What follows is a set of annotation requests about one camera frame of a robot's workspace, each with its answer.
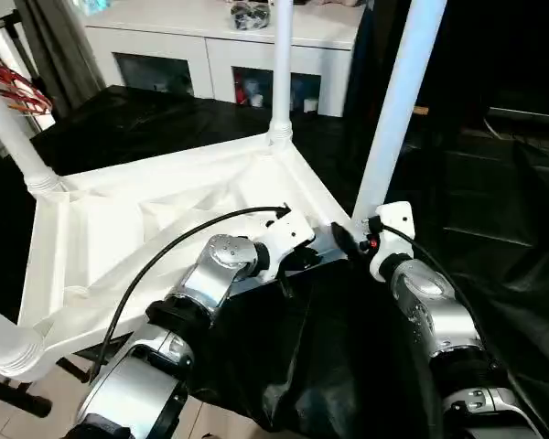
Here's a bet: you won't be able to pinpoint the black mat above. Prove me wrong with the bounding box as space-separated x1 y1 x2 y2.
0 84 549 439

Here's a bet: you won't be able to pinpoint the white cabinet with glass doors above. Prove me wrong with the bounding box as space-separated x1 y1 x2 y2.
84 0 366 119

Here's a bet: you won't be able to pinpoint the dark grey curtain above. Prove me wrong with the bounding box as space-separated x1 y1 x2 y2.
16 0 107 119

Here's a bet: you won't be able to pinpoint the dark long metal bar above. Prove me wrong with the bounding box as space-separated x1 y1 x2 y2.
488 106 549 128

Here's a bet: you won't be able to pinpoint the red wire clothes hangers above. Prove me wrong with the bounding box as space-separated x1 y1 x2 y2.
0 39 55 116

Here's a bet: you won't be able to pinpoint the black case with brass label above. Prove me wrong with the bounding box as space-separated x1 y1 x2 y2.
346 0 493 138

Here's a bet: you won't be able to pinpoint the black metal folding frame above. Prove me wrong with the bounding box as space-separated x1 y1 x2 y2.
0 355 95 418

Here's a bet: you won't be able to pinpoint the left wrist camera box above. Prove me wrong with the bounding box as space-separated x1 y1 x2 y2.
254 209 317 285

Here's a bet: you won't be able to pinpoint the white plastic table top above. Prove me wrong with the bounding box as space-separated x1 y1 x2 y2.
0 132 354 383

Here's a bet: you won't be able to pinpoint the white plastic table leg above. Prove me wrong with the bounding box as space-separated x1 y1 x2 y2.
0 70 69 198
350 0 449 232
267 0 296 148
0 300 49 381

